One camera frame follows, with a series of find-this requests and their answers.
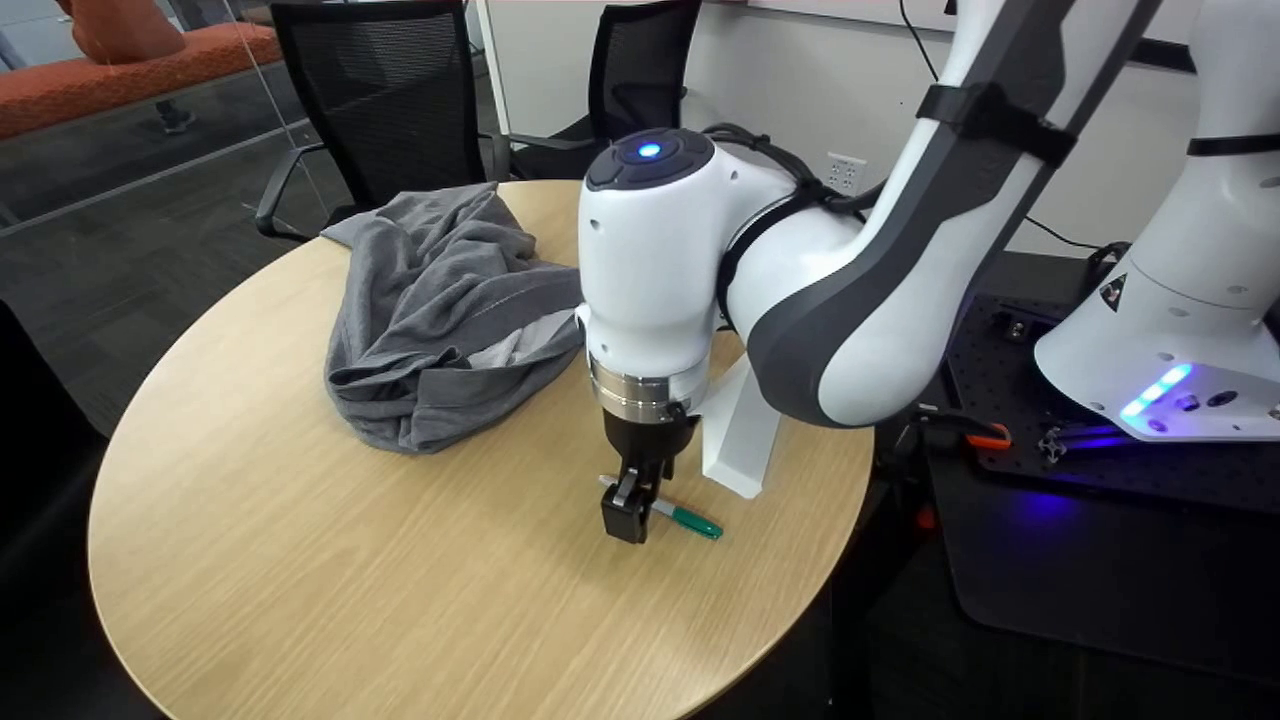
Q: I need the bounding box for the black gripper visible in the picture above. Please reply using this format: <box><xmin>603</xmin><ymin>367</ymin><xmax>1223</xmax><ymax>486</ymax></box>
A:
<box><xmin>599</xmin><ymin>414</ymin><xmax>697</xmax><ymax>543</ymax></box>

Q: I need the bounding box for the green capped marker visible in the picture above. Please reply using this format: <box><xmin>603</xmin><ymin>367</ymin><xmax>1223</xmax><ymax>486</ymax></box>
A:
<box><xmin>599</xmin><ymin>473</ymin><xmax>725</xmax><ymax>541</ymax></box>

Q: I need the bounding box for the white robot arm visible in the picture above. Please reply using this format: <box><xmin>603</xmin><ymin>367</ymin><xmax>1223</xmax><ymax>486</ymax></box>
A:
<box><xmin>577</xmin><ymin>0</ymin><xmax>1280</xmax><ymax>543</ymax></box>

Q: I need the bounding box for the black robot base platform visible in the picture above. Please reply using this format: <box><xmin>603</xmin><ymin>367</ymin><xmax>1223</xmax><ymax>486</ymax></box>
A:
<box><xmin>922</xmin><ymin>257</ymin><xmax>1280</xmax><ymax>688</ymax></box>

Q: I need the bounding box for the grey crumpled cloth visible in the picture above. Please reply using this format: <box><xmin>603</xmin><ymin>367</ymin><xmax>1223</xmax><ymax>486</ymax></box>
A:
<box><xmin>323</xmin><ymin>185</ymin><xmax>584</xmax><ymax>455</ymax></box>

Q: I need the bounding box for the round wooden table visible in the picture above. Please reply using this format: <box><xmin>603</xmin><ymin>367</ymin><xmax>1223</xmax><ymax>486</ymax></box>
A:
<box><xmin>87</xmin><ymin>240</ymin><xmax>873</xmax><ymax>720</ymax></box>

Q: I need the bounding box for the black office chair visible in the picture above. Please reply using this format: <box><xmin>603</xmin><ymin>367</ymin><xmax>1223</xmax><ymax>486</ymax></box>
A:
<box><xmin>506</xmin><ymin>0</ymin><xmax>699</xmax><ymax>179</ymax></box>
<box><xmin>254</xmin><ymin>0</ymin><xmax>488</xmax><ymax>240</ymax></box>

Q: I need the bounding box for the orange sofa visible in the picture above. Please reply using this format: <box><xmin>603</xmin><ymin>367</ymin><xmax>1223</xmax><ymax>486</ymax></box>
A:
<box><xmin>0</xmin><ymin>0</ymin><xmax>279</xmax><ymax>141</ymax></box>

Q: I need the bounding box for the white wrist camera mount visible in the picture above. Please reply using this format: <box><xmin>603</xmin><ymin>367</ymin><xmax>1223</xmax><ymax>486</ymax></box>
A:
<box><xmin>699</xmin><ymin>360</ymin><xmax>778</xmax><ymax>502</ymax></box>

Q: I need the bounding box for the orange handled clamp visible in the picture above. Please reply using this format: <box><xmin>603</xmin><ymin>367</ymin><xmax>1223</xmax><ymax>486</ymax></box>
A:
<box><xmin>915</xmin><ymin>403</ymin><xmax>1013</xmax><ymax>451</ymax></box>

